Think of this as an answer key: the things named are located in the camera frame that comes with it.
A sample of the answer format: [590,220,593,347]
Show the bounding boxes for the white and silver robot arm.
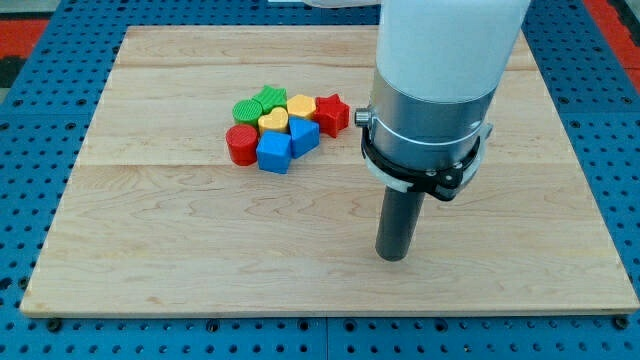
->
[370,0,530,170]

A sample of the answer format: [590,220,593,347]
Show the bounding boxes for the blue triangular block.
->
[289,117,320,158]

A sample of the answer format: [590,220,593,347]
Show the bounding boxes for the blue cube block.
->
[256,131,292,174]

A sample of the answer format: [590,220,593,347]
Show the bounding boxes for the red star block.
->
[313,94,350,138]

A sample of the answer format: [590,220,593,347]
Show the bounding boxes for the yellow heart block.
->
[258,107,289,135]

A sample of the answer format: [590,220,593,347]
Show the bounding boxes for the yellow hexagon block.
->
[286,94,316,120]

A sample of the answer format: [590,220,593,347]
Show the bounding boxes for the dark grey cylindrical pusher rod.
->
[375,187,425,262]

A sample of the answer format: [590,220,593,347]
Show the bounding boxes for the red cylinder block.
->
[225,124,259,166]

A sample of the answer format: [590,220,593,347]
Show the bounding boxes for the green star block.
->
[252,85,287,115]

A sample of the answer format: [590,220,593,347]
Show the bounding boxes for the green cylinder block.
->
[232,99,263,127]

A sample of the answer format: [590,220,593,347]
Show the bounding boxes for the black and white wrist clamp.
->
[354,108,493,201]

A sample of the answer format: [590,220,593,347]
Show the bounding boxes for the light wooden board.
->
[21,26,639,318]

